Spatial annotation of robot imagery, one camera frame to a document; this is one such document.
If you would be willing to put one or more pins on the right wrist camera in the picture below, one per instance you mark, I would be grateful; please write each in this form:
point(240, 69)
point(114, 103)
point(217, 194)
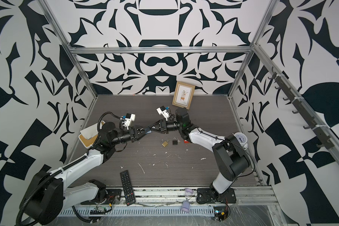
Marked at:
point(164, 112)

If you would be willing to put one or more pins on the right circuit board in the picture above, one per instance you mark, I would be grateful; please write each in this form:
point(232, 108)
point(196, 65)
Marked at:
point(222, 214)

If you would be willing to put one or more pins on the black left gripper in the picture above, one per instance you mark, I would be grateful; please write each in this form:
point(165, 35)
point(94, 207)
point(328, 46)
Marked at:
point(133, 130)

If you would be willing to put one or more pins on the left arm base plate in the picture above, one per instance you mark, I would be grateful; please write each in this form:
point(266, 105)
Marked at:
point(111, 196)

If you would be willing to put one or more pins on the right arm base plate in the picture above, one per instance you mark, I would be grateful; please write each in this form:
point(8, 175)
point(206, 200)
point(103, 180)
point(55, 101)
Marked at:
point(210, 195)

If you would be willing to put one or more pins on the grey wall hook rack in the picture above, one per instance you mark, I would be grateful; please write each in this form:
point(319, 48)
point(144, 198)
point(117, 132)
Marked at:
point(303, 108)

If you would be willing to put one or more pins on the brass padlock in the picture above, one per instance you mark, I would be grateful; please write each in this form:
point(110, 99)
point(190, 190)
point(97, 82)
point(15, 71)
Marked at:
point(164, 143)

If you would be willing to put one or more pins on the purple hourglass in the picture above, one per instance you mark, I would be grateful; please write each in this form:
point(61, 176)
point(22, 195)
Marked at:
point(186, 203)

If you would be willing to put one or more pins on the white alarm clock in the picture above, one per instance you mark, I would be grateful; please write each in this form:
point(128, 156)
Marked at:
point(242, 139)

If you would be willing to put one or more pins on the blue padlock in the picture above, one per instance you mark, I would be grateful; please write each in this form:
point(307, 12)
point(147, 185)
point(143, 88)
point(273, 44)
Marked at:
point(148, 130)

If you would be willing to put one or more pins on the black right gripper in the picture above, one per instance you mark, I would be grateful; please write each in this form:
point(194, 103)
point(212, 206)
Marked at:
point(165, 126)

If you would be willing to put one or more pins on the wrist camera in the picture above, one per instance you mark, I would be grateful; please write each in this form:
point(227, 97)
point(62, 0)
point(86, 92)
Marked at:
point(164, 112)
point(127, 120)

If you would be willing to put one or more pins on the black remote control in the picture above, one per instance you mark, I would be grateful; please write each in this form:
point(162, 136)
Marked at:
point(127, 188)

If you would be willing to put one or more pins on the white slotted cable duct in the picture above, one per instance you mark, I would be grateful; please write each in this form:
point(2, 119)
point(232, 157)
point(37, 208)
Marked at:
point(141, 211)

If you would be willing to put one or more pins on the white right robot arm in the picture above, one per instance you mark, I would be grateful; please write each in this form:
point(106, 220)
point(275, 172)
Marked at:
point(231, 155)

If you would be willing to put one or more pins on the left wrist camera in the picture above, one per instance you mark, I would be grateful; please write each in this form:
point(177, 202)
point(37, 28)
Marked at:
point(127, 120)

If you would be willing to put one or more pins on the black padlock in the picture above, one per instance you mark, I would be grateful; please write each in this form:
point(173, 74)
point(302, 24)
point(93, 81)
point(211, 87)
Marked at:
point(175, 141)

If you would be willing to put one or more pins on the circuit board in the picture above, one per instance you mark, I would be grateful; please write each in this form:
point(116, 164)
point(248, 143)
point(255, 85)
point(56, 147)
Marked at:
point(101, 210)
point(222, 214)

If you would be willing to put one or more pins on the left circuit board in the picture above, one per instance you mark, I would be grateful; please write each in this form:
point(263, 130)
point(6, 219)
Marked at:
point(101, 210)

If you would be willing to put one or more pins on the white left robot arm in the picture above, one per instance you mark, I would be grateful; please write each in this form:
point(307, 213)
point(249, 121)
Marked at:
point(50, 192)

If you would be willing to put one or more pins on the gold picture frame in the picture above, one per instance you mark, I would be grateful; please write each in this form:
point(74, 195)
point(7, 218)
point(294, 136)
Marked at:
point(183, 95)

